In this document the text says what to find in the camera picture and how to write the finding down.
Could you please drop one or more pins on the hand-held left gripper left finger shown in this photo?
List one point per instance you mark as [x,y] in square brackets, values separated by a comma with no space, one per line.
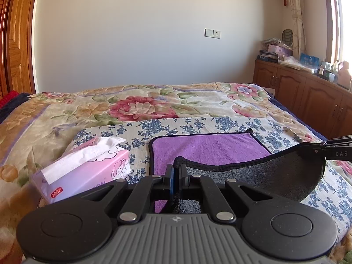
[171,176]

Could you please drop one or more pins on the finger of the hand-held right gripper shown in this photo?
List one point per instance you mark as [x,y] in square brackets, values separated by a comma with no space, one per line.
[313,151]
[339,140]

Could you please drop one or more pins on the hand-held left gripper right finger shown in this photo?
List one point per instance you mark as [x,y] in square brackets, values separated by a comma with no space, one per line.
[182,176]

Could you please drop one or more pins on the purple and grey towel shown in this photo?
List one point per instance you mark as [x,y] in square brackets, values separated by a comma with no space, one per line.
[209,150]

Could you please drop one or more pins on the dark blue bed sheet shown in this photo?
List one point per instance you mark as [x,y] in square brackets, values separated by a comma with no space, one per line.
[299,118]

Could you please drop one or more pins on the blue floral blanket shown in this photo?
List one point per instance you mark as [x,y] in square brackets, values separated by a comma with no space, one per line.
[192,123]

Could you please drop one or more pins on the wooden cabinet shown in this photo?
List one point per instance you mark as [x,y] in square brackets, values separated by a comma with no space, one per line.
[302,90]

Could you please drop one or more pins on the group of small bottles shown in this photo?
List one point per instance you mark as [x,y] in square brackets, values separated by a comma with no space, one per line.
[334,70]

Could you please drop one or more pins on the pink tissue box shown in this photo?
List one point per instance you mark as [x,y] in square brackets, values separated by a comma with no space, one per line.
[90,170]

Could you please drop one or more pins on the large flower print blanket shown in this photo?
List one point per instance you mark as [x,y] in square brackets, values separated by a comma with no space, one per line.
[132,104]

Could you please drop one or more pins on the blue packet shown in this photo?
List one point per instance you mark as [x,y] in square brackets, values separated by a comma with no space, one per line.
[309,60]

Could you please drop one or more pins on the white plastic bag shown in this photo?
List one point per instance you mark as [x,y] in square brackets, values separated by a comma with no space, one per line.
[291,62]

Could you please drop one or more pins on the stack of books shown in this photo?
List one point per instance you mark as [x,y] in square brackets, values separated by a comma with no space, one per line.
[266,57]

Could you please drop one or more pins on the pink cardboard box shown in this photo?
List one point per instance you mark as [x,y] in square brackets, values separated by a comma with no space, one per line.
[280,50]

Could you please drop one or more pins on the round woven fan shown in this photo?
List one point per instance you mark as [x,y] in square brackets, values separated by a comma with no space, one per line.
[287,35]

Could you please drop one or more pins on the window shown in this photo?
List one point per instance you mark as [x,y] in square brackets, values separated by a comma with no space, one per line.
[342,19]

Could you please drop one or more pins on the patterned cream curtain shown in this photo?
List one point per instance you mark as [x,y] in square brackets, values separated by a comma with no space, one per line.
[295,11]

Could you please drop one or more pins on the dark blue cloth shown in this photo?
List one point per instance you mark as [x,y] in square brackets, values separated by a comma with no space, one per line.
[12,107]

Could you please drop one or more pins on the red cloth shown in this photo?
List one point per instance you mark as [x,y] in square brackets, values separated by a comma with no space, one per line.
[7,98]

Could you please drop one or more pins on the wooden door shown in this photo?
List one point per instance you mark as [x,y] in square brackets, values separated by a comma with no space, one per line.
[16,33]

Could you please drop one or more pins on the white wall socket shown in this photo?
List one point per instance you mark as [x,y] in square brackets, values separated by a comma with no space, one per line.
[212,33]

